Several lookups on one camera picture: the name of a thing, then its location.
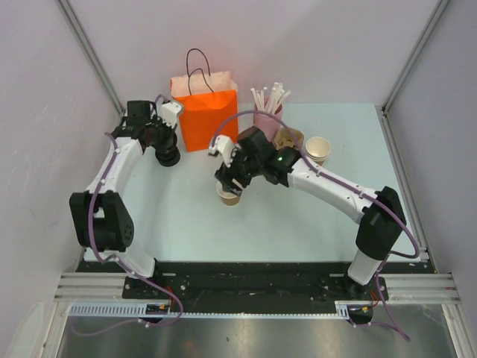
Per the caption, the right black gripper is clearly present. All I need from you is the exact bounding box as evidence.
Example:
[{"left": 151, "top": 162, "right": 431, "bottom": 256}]
[{"left": 216, "top": 143, "right": 263, "bottom": 195}]

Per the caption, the brown paper coffee cup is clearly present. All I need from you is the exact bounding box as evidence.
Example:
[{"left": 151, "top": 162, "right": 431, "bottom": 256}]
[{"left": 216, "top": 182, "right": 241, "bottom": 206}]

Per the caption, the brown pulp cup carrier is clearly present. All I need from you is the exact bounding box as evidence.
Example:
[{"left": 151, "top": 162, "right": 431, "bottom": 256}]
[{"left": 273, "top": 128, "right": 304, "bottom": 149}]

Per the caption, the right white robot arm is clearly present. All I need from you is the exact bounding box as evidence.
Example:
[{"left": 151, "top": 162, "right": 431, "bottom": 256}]
[{"left": 208, "top": 126, "right": 405, "bottom": 299}]

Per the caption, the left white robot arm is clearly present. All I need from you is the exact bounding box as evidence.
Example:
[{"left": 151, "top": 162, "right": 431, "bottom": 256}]
[{"left": 69, "top": 96, "right": 183, "bottom": 298}]

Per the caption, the stack of black lids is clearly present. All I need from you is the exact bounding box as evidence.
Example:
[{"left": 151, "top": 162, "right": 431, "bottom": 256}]
[{"left": 155, "top": 146, "right": 180, "bottom": 167}]

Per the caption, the orange paper bag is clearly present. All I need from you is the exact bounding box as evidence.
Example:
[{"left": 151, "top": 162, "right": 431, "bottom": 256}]
[{"left": 171, "top": 48, "right": 239, "bottom": 152}]

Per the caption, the pink straw holder cup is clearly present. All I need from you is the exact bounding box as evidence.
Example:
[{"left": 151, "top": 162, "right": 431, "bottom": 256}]
[{"left": 253, "top": 114, "right": 281, "bottom": 141}]

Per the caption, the white wrapped straws bundle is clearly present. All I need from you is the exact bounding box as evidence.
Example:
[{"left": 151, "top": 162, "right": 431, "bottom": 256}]
[{"left": 250, "top": 82, "right": 291, "bottom": 114}]

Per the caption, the stack of brown paper cups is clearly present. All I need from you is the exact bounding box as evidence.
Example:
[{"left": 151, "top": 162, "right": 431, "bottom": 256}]
[{"left": 305, "top": 136, "right": 331, "bottom": 166}]

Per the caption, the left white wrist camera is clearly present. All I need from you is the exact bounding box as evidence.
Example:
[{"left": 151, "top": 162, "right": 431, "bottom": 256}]
[{"left": 159, "top": 101, "right": 184, "bottom": 129}]

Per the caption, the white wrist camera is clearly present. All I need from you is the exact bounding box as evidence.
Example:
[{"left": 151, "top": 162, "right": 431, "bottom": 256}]
[
  {"left": 208, "top": 135, "right": 236, "bottom": 168},
  {"left": 159, "top": 101, "right": 184, "bottom": 129}
]

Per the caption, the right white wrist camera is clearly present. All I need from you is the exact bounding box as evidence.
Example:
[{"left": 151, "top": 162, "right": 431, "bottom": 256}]
[{"left": 208, "top": 135, "right": 236, "bottom": 168}]

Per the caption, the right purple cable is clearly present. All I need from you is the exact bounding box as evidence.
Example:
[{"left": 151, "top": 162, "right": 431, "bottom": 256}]
[{"left": 210, "top": 110, "right": 422, "bottom": 342}]

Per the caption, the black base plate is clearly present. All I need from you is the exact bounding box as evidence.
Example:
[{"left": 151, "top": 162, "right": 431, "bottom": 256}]
[{"left": 76, "top": 260, "right": 435, "bottom": 303}]

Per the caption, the white cable duct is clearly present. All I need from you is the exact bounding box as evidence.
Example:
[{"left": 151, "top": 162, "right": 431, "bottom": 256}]
[{"left": 69, "top": 302, "right": 349, "bottom": 319}]

